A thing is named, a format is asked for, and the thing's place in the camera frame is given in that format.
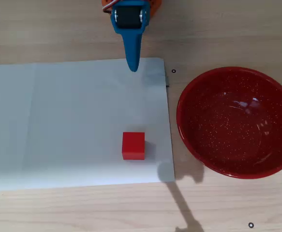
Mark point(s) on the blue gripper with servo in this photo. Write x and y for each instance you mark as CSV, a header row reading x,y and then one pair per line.
x,y
129,17

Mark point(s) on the red cube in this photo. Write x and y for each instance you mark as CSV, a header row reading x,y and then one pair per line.
x,y
133,145

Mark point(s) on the red speckled bowl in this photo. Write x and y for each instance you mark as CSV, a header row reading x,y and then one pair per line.
x,y
235,123

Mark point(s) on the white paper sheet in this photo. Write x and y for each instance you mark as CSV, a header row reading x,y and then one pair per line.
x,y
70,123

